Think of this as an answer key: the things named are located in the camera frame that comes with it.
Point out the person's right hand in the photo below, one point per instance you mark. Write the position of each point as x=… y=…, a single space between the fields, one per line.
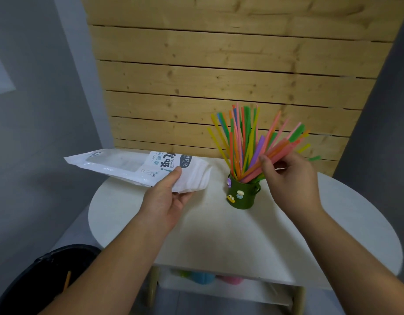
x=294 y=190

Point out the person's left hand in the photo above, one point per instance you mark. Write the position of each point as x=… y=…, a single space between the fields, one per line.
x=161 y=206

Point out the person's right thumb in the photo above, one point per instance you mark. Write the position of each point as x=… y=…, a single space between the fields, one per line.
x=266 y=167

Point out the person's left thumb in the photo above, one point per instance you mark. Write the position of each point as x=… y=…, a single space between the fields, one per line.
x=170 y=180

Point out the small bundle of colourful straws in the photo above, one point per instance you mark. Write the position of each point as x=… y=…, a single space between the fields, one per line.
x=275 y=152

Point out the white plastic straw bag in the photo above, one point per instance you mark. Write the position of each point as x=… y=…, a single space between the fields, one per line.
x=129 y=165

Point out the person's right forearm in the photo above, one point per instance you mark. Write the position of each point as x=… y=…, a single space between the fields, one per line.
x=349 y=265

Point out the person's left forearm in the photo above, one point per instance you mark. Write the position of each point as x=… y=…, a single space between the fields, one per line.
x=113 y=272

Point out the green cup with stickers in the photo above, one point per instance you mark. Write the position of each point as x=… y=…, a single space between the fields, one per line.
x=243 y=196

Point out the large bunch of colourful straws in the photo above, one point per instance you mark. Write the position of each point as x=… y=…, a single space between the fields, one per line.
x=236 y=144

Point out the green plastic cup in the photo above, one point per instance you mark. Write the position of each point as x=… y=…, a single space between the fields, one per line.
x=185 y=274

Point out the blue plastic cup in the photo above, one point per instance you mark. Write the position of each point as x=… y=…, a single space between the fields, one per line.
x=203 y=278

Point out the wooden table leg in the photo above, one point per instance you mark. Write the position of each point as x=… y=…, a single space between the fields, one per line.
x=299 y=301
x=152 y=287

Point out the wooden slat panel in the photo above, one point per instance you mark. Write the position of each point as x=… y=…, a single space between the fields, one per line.
x=221 y=62

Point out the pink plastic cup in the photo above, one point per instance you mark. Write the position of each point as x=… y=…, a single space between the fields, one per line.
x=230 y=280

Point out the white table shelf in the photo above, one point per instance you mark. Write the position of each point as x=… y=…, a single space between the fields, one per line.
x=228 y=291

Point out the orange straw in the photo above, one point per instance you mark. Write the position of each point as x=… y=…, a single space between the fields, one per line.
x=67 y=279

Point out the black trash bin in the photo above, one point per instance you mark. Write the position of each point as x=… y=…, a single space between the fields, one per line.
x=27 y=285

